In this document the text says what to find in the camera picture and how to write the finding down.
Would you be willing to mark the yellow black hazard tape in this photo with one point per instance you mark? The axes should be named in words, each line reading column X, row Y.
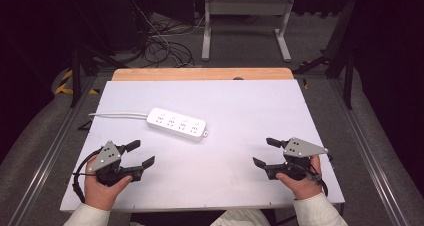
column 65, row 86

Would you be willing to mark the person's left hand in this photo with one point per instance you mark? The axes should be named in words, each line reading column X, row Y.
column 100, row 191

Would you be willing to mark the white metal stand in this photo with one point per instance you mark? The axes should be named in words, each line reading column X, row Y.
column 246, row 6

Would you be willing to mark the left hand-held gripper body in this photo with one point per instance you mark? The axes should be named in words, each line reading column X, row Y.
column 107, row 159

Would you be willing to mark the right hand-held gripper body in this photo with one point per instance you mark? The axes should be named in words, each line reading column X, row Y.
column 298, row 152

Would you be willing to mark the aluminium floor rail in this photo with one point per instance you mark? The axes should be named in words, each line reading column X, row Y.
column 370, row 156
column 50, row 156

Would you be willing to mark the white power strip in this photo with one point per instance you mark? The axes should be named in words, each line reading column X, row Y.
column 176, row 123

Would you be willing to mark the white table board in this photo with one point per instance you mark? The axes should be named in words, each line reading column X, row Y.
column 233, row 112

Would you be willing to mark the black metal stand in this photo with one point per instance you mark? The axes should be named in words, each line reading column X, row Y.
column 346, row 62
column 76, row 76

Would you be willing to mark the person's right hand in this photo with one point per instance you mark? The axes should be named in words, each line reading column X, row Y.
column 301, row 187

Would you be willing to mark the wooden table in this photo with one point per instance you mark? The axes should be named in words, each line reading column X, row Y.
column 200, row 74

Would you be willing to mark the person's lap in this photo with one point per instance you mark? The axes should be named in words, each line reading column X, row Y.
column 241, row 218

